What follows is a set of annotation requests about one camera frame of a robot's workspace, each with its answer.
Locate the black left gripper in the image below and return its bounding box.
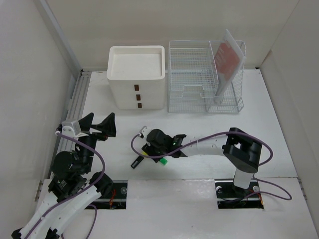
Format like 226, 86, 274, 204
77, 112, 116, 172

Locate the yellow cap black highlighter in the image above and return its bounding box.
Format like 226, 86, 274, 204
131, 152, 147, 169

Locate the green cap black highlighter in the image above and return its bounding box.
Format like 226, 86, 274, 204
155, 158, 168, 165

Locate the white three-drawer storage box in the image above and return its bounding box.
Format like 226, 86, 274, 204
107, 45, 166, 110

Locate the red booklet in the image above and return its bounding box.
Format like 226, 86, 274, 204
214, 29, 246, 97

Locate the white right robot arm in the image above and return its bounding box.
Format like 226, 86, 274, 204
140, 126, 262, 196

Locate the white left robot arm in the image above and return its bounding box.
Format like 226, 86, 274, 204
11, 113, 116, 239

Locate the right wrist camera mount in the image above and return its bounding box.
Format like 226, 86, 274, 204
139, 125, 153, 138

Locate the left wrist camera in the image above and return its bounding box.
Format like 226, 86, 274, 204
55, 120, 88, 138

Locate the aluminium frame rail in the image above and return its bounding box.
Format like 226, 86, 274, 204
37, 0, 91, 180

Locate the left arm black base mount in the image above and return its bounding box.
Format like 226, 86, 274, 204
92, 181, 128, 210

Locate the white wire mesh organizer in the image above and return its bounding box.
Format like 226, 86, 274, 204
167, 40, 244, 114

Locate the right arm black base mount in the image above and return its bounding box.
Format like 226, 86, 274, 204
215, 180, 264, 209

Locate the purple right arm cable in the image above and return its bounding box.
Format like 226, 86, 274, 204
131, 131, 292, 201

